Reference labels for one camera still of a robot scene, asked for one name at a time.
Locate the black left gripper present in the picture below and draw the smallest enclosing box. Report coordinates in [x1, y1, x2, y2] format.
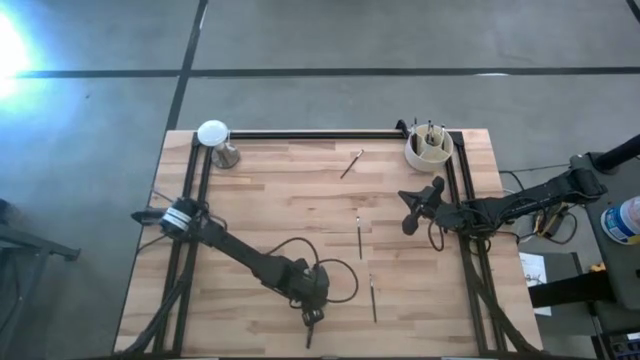
[289, 264, 332, 329]

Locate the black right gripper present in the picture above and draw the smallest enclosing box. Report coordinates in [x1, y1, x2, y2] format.
[398, 175, 459, 236]

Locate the cream round brush holder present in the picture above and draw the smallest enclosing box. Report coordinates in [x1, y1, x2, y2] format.
[403, 123, 455, 174]

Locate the white paper sheet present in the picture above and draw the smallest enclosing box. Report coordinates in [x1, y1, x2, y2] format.
[518, 251, 554, 317]

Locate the black beam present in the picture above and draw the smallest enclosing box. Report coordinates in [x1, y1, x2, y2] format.
[528, 272, 619, 309]

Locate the grey metal cart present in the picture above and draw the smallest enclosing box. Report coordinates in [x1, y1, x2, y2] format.
[569, 149, 640, 311]

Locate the blue and white canister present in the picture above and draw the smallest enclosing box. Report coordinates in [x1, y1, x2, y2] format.
[599, 195, 640, 246]

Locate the black pole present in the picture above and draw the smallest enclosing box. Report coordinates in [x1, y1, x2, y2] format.
[592, 133, 640, 174]

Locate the white dome lamp metal base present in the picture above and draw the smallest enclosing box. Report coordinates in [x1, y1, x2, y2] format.
[196, 118, 242, 170]

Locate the dark box with blue parts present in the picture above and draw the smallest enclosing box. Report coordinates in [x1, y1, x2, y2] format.
[592, 329, 640, 360]

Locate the dark furniture leg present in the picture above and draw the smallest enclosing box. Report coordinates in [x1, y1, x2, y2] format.
[0, 199, 82, 351]

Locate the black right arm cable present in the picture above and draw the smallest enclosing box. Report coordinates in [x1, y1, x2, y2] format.
[426, 218, 447, 253]

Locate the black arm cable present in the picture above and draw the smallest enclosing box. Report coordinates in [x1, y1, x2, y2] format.
[426, 218, 447, 253]
[263, 236, 361, 305]

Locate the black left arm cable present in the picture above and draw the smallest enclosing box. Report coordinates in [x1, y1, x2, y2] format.
[263, 236, 361, 305]

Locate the yellow and black cable bundle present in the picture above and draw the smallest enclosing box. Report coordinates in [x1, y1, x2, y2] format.
[529, 199, 586, 246]

